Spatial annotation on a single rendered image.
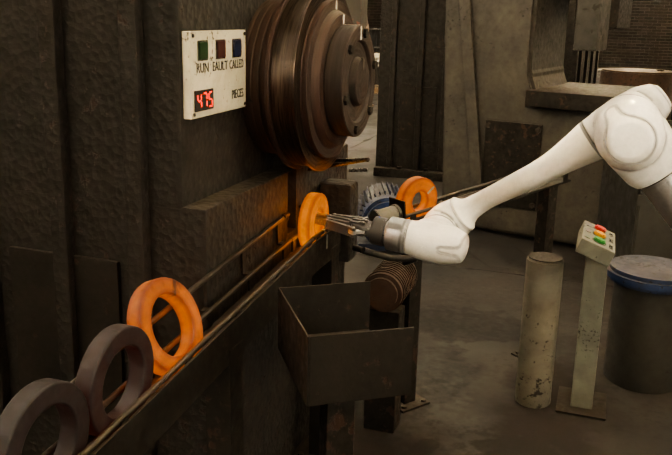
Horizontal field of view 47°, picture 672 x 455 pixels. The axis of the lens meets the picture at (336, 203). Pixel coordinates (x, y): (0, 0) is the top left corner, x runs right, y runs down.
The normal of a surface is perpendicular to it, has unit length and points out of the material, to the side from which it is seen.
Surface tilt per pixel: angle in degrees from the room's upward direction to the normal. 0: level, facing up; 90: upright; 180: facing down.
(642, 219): 90
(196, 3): 90
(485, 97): 90
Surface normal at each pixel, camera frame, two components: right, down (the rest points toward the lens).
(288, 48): -0.29, -0.15
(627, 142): -0.38, 0.18
